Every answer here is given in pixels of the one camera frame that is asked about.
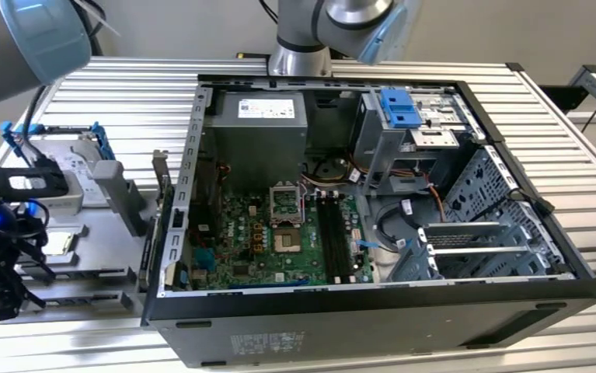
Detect white-clip RAM slot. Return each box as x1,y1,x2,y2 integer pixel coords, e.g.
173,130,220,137
315,189,343,284
331,190,356,284

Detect silver CPU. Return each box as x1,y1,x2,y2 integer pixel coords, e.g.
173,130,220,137
42,232,78,256

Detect grey parts rack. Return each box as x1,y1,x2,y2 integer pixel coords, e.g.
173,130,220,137
0,159,174,326

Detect hard disk in blue carrier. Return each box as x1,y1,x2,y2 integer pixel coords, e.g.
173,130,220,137
0,120,118,195

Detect black case fan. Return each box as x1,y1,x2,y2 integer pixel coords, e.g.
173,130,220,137
190,145,224,246

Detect blue expansion slot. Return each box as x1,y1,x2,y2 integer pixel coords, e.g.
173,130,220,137
224,277,313,291

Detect CPU socket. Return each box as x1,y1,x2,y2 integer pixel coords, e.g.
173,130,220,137
272,227,308,254

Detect grey power supply unit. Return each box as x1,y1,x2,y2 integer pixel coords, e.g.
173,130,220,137
206,91,309,191

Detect white case label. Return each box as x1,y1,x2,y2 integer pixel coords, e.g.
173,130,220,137
229,330,307,355

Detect green motherboard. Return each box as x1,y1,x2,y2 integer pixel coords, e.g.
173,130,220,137
188,189,377,291

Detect metal socket cover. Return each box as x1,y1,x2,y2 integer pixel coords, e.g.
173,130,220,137
268,186,307,228

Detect white power supply label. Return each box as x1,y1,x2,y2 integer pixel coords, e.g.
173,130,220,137
237,99,296,119

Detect black open PC case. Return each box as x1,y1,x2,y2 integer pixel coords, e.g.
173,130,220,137
141,73,596,368

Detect round black speaker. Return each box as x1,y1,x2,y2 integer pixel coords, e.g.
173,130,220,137
313,157,349,183

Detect grey metal drive cage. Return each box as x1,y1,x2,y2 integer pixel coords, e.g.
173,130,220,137
352,87,485,195

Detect blue drive latch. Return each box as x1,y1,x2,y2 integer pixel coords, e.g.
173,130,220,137
380,88,421,128

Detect grey metal disk bay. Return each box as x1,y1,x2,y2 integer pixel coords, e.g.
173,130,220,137
384,220,579,284

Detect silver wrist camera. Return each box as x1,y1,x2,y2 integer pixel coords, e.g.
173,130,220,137
0,166,85,215

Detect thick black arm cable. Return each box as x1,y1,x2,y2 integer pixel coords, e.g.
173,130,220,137
16,83,68,172

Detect graphics card with silver bracket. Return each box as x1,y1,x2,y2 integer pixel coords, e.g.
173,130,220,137
138,147,177,291

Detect black slanted post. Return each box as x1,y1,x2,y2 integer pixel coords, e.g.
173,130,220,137
81,15,105,58

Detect thin wire locking lever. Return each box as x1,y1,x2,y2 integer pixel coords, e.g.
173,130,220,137
299,182,309,230

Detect yellow white wire bundle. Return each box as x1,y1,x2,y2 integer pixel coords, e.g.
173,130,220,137
300,153,361,190

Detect black looped wire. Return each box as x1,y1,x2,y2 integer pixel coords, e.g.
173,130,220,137
372,200,417,253

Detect orange wire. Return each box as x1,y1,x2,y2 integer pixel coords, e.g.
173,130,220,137
389,167,447,225

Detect black table bracket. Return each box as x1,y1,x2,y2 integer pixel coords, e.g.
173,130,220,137
537,83,589,113

